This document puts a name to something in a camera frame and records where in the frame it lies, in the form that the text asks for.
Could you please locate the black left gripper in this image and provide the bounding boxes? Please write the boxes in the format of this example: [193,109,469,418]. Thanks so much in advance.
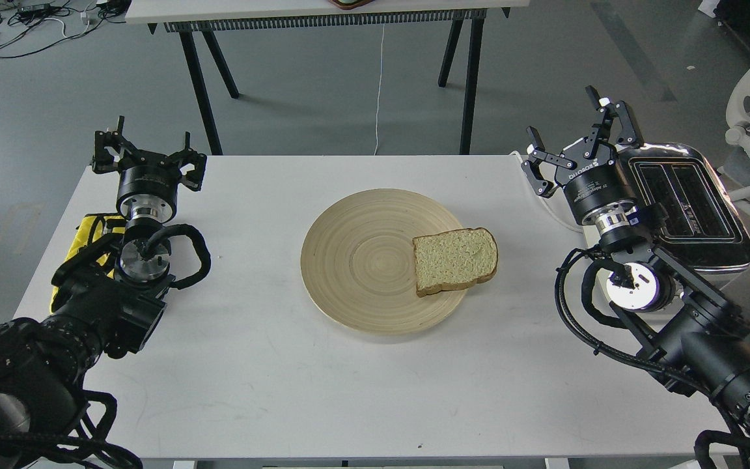
[92,116,206,208]

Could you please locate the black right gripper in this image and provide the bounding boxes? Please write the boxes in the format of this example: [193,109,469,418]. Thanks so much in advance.
[522,85,645,227]

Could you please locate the slice of bread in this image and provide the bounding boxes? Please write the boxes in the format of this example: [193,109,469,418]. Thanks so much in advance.
[413,227,498,297]

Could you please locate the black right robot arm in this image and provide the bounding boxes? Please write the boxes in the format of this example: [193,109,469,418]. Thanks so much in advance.
[521,86,750,468]

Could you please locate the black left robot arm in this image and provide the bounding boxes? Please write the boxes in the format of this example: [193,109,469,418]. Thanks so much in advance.
[0,117,212,468]

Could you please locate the white chrome toaster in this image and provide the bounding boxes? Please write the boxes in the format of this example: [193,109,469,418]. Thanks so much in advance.
[586,145,750,313]

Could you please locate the white table with black legs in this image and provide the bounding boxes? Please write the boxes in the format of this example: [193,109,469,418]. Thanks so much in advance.
[124,1,529,155]

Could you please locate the round wooden plate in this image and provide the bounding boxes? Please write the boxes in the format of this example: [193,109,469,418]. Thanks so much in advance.
[300,189,466,335]

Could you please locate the white toaster power cable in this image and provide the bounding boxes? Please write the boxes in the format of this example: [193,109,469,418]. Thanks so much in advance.
[509,151,585,234]

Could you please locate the black floor cables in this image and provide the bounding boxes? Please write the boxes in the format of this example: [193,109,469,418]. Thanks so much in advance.
[0,0,130,68]

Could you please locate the white hanging cable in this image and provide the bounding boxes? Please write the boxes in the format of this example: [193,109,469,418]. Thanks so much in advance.
[374,23,386,156]

